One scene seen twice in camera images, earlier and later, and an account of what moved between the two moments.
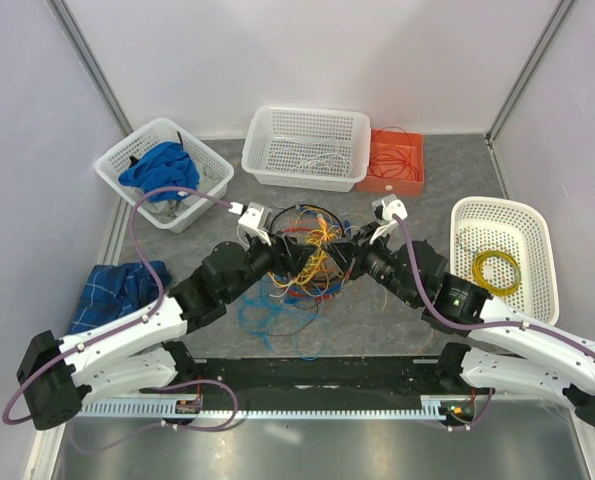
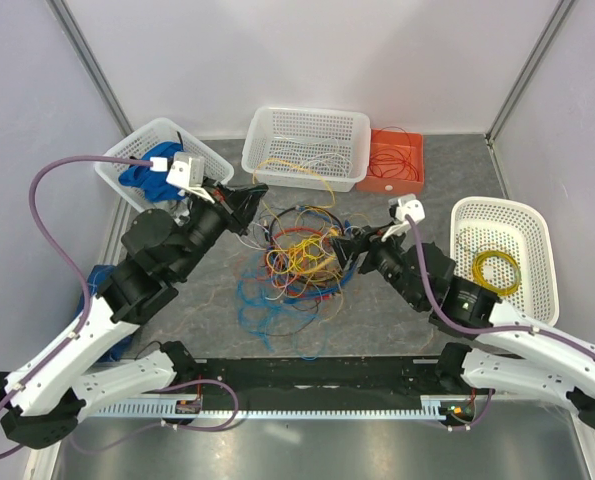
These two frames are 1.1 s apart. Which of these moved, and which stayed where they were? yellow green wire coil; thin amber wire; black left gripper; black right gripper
Moved: thin amber wire; black left gripper
Stayed: yellow green wire coil; black right gripper
